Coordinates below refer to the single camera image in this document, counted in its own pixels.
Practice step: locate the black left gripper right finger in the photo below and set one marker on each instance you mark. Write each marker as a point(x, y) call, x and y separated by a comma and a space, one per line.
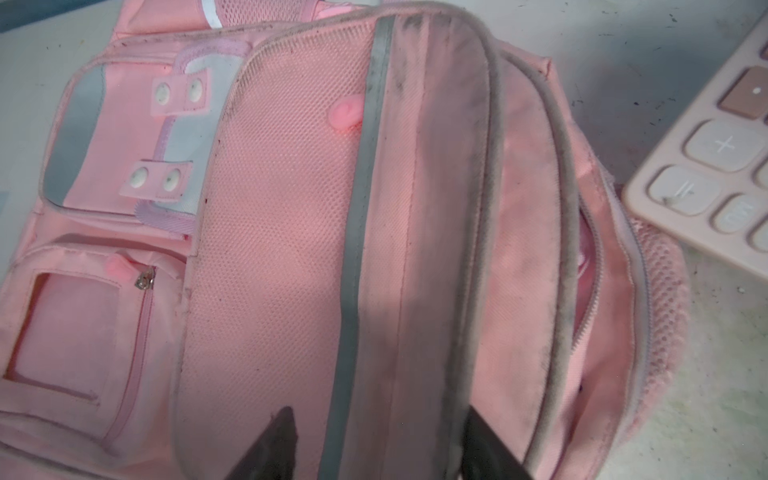
point(485, 457)

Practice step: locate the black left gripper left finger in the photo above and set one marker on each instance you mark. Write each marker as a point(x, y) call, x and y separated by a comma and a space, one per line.
point(273, 455)

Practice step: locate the pink student backpack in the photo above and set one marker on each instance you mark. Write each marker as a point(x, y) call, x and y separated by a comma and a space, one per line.
point(378, 216)

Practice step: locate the pink desk calculator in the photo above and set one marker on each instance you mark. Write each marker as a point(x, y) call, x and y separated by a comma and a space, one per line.
point(705, 182)

